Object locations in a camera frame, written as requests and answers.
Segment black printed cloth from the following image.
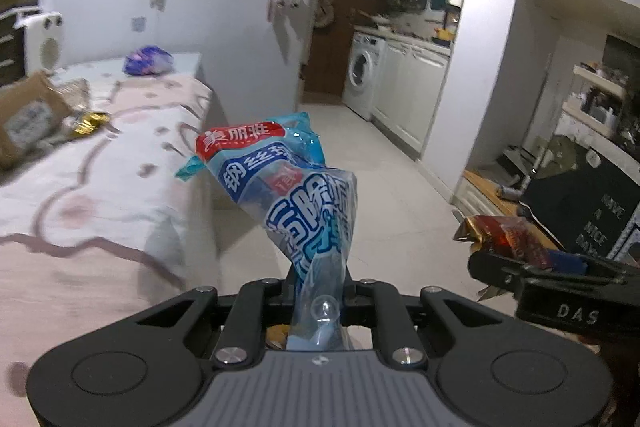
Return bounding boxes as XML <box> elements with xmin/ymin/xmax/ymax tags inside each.
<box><xmin>517</xmin><ymin>149</ymin><xmax>640</xmax><ymax>263</ymax></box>

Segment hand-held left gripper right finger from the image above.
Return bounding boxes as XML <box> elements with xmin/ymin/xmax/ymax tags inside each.
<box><xmin>345</xmin><ymin>264</ymin><xmax>506</xmax><ymax>367</ymax></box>

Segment wooden door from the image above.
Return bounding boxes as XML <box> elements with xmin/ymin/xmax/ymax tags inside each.
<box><xmin>302</xmin><ymin>0</ymin><xmax>368</xmax><ymax>95</ymax></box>

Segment cardboard box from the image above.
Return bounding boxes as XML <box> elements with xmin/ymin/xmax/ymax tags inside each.
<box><xmin>0</xmin><ymin>72</ymin><xmax>76</xmax><ymax>170</ymax></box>

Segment white open shelf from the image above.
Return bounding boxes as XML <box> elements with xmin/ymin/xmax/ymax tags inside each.
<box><xmin>557</xmin><ymin>34</ymin><xmax>640</xmax><ymax>152</ymax></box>

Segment white fan heater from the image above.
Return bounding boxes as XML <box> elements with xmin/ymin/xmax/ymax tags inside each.
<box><xmin>17</xmin><ymin>12</ymin><xmax>65</xmax><ymax>75</ymax></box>

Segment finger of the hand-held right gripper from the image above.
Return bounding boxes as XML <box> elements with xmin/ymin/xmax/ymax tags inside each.
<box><xmin>547</xmin><ymin>249</ymin><xmax>640</xmax><ymax>280</ymax></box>
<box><xmin>467</xmin><ymin>251</ymin><xmax>556</xmax><ymax>298</ymax></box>

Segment red snack wrapper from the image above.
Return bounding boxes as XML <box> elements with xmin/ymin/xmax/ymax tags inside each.
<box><xmin>452</xmin><ymin>215</ymin><xmax>556</xmax><ymax>303</ymax></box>

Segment yellow plastic bin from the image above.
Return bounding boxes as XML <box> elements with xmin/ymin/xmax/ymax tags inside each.
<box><xmin>266</xmin><ymin>324</ymin><xmax>292</xmax><ymax>351</ymax></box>

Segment white washing machine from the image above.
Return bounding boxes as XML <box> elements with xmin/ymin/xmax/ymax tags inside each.
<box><xmin>342</xmin><ymin>32</ymin><xmax>386</xmax><ymax>122</ymax></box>

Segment purple snack bag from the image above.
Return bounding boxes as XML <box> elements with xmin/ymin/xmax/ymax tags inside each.
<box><xmin>123</xmin><ymin>46</ymin><xmax>175</xmax><ymax>76</ymax></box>

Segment blue plastic packet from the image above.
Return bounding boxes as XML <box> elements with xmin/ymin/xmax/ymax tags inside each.
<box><xmin>174</xmin><ymin>111</ymin><xmax>358</xmax><ymax>353</ymax></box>

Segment white drawer bench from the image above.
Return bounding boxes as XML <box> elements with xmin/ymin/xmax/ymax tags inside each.
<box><xmin>455</xmin><ymin>169</ymin><xmax>521</xmax><ymax>220</ymax></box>

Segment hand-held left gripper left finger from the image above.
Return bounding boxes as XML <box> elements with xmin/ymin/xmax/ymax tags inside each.
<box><xmin>135</xmin><ymin>264</ymin><xmax>300</xmax><ymax>367</ymax></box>

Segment drawer unit with glass tank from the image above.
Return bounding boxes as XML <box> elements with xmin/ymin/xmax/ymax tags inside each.
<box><xmin>0</xmin><ymin>7</ymin><xmax>28</xmax><ymax>88</ymax></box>

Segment gold snack wrapper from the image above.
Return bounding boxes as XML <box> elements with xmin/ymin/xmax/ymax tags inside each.
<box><xmin>65</xmin><ymin>111</ymin><xmax>112</xmax><ymax>136</ymax></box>

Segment white lower kitchen cabinets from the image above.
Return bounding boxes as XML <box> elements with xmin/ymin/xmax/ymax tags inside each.
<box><xmin>372</xmin><ymin>38</ymin><xmax>451</xmax><ymax>158</ymax></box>

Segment pink printed blanket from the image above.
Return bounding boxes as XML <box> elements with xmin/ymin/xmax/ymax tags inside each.
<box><xmin>0</xmin><ymin>74</ymin><xmax>213</xmax><ymax>408</ymax></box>

